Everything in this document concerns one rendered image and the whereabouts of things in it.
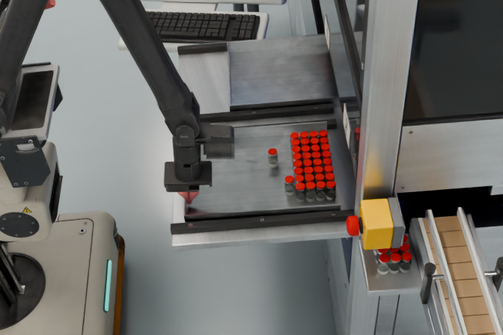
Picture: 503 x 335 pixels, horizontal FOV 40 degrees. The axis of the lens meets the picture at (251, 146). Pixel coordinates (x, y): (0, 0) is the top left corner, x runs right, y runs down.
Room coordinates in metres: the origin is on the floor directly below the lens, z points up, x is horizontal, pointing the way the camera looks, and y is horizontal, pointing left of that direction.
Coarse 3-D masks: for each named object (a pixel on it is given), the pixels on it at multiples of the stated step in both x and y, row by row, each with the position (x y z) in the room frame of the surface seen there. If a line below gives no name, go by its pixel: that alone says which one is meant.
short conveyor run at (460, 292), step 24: (432, 216) 0.84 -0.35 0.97; (456, 216) 0.86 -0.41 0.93; (432, 240) 0.81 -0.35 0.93; (456, 240) 0.80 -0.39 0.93; (432, 264) 0.71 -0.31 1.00; (456, 264) 0.75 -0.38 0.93; (480, 264) 0.72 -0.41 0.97; (432, 288) 0.70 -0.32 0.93; (456, 288) 0.69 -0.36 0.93; (480, 288) 0.69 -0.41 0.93; (432, 312) 0.66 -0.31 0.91; (456, 312) 0.62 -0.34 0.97; (480, 312) 0.64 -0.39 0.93
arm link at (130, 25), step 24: (120, 0) 0.99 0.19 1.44; (120, 24) 0.99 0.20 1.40; (144, 24) 0.99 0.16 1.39; (144, 48) 0.98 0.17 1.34; (144, 72) 0.98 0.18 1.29; (168, 72) 0.98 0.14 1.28; (168, 96) 0.98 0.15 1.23; (192, 96) 1.02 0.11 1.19; (168, 120) 0.97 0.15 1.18; (192, 120) 0.97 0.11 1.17
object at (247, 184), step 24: (240, 144) 1.17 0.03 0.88; (264, 144) 1.16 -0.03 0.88; (288, 144) 1.16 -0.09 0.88; (216, 168) 1.10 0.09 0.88; (240, 168) 1.09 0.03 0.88; (264, 168) 1.09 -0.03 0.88; (288, 168) 1.08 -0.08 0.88; (216, 192) 1.03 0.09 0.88; (240, 192) 1.02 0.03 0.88; (264, 192) 1.01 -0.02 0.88; (336, 192) 0.99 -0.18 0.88; (192, 216) 0.94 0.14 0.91; (216, 216) 0.94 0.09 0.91; (240, 216) 0.94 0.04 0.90
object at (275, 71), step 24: (240, 48) 1.53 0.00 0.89; (264, 48) 1.53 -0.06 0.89; (288, 48) 1.53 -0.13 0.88; (312, 48) 1.52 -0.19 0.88; (240, 72) 1.44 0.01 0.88; (264, 72) 1.43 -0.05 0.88; (288, 72) 1.43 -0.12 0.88; (312, 72) 1.42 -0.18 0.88; (240, 96) 1.34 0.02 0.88; (264, 96) 1.34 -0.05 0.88; (288, 96) 1.33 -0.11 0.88; (312, 96) 1.32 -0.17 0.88; (336, 96) 1.28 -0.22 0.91
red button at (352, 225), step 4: (352, 216) 0.82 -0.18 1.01; (356, 216) 0.82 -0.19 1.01; (348, 220) 0.82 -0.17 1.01; (352, 220) 0.81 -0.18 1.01; (356, 220) 0.81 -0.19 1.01; (348, 224) 0.81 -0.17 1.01; (352, 224) 0.80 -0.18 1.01; (356, 224) 0.80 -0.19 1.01; (348, 228) 0.80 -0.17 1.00; (352, 228) 0.80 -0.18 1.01; (356, 228) 0.80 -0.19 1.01; (360, 228) 0.81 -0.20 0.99; (348, 232) 0.80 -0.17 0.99; (352, 232) 0.80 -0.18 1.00; (356, 232) 0.79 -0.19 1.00
